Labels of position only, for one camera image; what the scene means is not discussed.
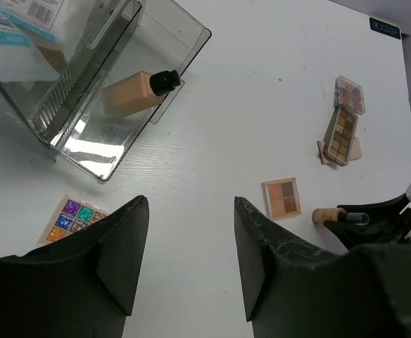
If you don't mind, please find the square black-cap foundation bottle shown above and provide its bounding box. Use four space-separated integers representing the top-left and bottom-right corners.
101 70 182 117

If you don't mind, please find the clear acrylic drawer organizer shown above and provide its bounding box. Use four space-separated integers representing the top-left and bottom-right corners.
0 1 212 182

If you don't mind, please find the four-pan brown eyeshadow palette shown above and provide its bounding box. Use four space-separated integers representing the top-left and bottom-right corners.
261 177 301 220

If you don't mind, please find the round-cap foundation bottle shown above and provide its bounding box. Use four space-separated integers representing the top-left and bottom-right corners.
312 208 370 227

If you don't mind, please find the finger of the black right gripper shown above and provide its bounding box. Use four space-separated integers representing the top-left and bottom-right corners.
324 194 411 250

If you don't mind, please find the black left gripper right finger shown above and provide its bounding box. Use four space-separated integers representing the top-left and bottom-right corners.
234 197 411 337

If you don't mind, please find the black XDOF label sticker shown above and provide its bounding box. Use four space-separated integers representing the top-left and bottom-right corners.
369 17 402 39

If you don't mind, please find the beige flat makeup box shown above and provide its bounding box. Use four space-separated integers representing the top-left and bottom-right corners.
317 137 362 165

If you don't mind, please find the twelve-pan brown eyeshadow palette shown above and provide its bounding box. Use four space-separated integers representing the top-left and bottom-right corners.
322 106 358 167

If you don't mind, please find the colourful glitter eyeshadow palette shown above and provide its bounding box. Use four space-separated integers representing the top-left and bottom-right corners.
37 194 109 246

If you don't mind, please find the white cotton pad pack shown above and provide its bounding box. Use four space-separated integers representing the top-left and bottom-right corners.
0 11 58 82
0 1 94 44

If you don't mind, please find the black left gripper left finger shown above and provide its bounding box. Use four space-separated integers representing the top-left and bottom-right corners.
0 195 149 337

